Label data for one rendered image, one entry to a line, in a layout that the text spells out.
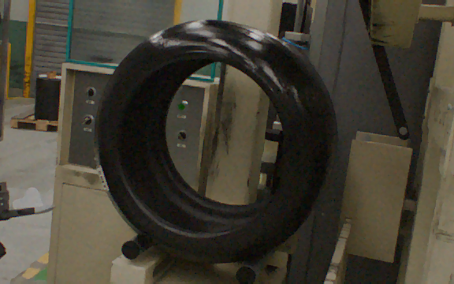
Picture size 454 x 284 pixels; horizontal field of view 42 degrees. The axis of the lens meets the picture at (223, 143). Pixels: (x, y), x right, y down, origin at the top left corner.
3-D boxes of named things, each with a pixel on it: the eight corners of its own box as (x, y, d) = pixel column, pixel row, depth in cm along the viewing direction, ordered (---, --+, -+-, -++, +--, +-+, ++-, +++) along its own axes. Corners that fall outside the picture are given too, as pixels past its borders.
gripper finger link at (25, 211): (35, 206, 125) (-10, 212, 122) (35, 213, 125) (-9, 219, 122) (32, 207, 130) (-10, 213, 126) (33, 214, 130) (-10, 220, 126)
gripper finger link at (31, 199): (54, 184, 129) (10, 189, 125) (57, 211, 128) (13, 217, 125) (53, 184, 132) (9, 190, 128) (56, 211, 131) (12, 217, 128)
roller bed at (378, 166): (341, 230, 172) (357, 131, 167) (392, 241, 168) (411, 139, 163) (334, 251, 153) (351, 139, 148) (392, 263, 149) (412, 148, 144)
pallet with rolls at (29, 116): (36, 116, 887) (39, 66, 875) (89, 122, 892) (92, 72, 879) (10, 128, 769) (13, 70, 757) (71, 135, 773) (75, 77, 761)
